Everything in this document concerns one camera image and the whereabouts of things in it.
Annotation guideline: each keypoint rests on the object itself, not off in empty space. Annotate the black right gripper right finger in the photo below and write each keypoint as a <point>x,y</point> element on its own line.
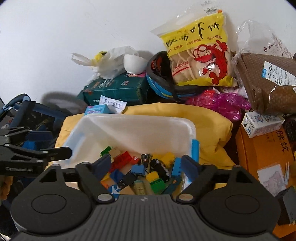
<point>201,177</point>

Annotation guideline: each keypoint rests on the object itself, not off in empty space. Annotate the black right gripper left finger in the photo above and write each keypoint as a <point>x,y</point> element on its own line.
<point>90,176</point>

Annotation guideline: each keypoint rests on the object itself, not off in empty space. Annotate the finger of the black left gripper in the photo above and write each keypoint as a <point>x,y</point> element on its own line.
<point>20,162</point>
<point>13,136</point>

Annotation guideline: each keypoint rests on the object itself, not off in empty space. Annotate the red toy block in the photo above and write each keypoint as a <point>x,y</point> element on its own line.
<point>120,161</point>

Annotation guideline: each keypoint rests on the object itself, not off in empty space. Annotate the small yellow toy block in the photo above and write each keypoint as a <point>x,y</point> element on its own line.
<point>168,160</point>

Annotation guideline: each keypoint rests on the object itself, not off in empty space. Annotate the green toy block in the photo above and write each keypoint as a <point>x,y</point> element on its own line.
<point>158,186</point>

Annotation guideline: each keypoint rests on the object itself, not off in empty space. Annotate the black toy car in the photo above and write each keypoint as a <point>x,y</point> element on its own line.
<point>160,168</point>

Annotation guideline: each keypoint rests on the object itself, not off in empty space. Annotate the blue toy brick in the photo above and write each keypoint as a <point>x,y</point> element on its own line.
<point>176,170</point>

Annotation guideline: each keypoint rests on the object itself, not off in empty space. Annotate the white round object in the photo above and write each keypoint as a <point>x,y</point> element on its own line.
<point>134,64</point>

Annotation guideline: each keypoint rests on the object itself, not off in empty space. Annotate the white plastic bin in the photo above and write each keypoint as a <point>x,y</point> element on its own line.
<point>137,134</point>

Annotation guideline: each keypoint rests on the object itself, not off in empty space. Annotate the yellow cloth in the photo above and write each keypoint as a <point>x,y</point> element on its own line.
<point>213,130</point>

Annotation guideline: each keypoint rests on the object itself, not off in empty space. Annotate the light blue box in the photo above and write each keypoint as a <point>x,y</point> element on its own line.
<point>98,109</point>

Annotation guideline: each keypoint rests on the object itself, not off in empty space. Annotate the small white carton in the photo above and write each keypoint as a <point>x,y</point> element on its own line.
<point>256,124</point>

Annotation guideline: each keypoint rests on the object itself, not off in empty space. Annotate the pink plastic wrap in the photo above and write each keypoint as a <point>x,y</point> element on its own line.
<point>229,105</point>

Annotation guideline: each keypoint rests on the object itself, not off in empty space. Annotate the orange cardboard box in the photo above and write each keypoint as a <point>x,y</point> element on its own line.
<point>268,158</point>

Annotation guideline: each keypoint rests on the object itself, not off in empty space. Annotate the black small box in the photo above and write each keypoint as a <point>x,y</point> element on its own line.
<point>287,200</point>

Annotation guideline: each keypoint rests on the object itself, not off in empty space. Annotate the dark green box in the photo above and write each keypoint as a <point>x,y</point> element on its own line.
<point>124,87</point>

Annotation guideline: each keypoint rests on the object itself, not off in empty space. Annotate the white plastic bag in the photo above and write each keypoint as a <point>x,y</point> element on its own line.
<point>105,64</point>

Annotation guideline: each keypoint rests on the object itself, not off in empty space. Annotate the brown paper bag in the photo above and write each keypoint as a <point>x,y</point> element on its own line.
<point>265,96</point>

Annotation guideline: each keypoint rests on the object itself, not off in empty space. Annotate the yellow shrimp cracker bag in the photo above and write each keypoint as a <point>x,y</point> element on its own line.
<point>197,48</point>

